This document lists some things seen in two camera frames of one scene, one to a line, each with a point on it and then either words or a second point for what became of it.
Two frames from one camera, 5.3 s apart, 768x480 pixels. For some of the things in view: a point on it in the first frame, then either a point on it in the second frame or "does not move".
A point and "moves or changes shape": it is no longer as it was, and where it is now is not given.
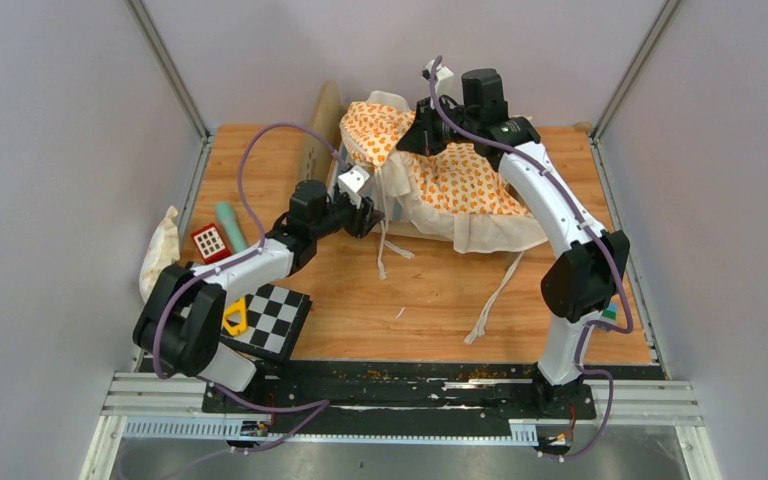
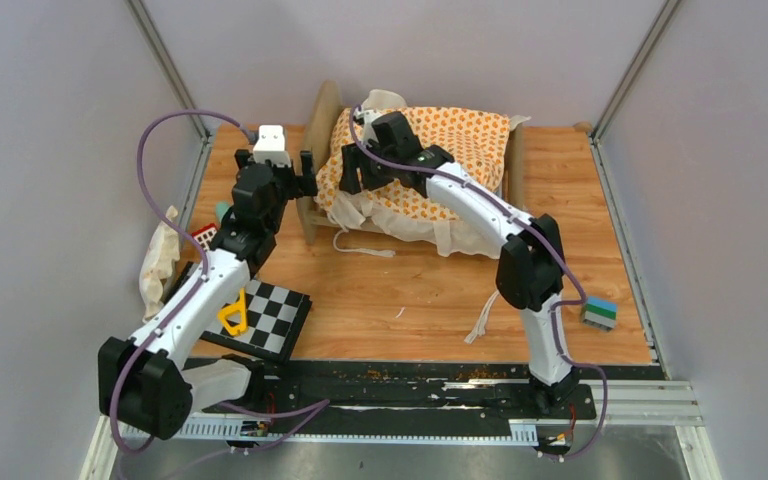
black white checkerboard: (275, 318) does not move
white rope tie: (480, 327) does not move
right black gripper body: (437, 132) to (375, 174)
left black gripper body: (345, 214) to (291, 186)
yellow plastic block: (237, 306) does not move
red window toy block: (210, 244) does not move
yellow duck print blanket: (456, 192) moves or changes shape
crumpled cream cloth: (161, 251) does not move
